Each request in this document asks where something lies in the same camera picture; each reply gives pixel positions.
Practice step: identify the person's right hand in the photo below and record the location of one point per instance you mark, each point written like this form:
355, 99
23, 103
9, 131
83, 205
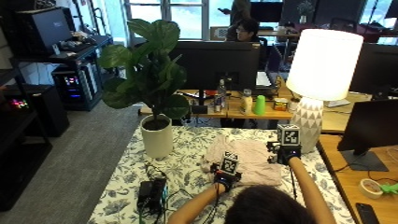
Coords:
286, 153

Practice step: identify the person's left hand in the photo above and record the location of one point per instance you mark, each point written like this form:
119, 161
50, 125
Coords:
224, 181

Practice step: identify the pale pink garment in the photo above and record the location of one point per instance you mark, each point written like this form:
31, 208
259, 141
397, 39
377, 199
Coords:
250, 158

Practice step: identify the white marker cube left glove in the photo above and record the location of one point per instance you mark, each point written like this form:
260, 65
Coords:
231, 163

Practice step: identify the white marker cube glove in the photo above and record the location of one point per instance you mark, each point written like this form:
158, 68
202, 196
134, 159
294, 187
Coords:
288, 134
231, 163

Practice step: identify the white marker cube right glove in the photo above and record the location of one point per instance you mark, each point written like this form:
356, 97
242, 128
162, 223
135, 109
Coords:
288, 134

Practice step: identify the white patterned lamp base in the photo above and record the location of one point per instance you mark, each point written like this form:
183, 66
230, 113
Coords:
308, 123

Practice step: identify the floral blue white tablecloth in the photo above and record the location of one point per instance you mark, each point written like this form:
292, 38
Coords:
183, 161

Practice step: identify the the person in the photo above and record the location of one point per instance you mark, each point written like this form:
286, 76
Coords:
266, 205

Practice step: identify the yellow small box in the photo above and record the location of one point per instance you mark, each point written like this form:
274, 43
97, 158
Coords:
280, 104

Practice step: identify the green plastic cup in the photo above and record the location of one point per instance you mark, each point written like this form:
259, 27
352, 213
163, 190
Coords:
260, 105

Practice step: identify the wooden desk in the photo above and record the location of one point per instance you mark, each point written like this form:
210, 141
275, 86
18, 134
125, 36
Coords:
232, 105

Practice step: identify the white plant pot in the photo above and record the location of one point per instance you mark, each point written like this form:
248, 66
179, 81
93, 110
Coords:
158, 140

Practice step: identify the black monitor on wooden desk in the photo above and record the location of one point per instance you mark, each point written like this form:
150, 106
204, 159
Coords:
371, 130

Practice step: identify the drink can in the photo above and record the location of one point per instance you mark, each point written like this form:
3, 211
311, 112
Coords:
218, 103

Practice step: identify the roll of beige tape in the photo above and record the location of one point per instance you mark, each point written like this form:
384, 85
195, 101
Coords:
371, 188

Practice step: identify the clear water bottle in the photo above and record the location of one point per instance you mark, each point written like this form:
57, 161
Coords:
222, 93

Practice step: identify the green plastic toy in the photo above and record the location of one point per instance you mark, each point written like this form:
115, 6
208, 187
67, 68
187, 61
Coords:
389, 188

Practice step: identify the black smartphone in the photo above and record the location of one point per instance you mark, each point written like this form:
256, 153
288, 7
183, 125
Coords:
368, 213

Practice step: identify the white lamp shade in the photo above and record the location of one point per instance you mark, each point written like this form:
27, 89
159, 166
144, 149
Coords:
324, 63

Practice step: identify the black computer monitor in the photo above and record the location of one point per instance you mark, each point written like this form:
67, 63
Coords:
216, 65

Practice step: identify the large leafy green plant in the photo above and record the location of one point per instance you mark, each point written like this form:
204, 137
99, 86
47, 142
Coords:
150, 71

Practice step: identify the black computer tower with lights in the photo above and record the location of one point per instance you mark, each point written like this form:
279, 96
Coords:
75, 85

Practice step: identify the black cabinet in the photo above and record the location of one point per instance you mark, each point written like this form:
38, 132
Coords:
39, 109

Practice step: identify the black shelf unit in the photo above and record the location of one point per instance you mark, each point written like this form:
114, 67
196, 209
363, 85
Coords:
62, 62

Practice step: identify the black box on shelf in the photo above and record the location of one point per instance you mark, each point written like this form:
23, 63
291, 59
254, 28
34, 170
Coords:
42, 31

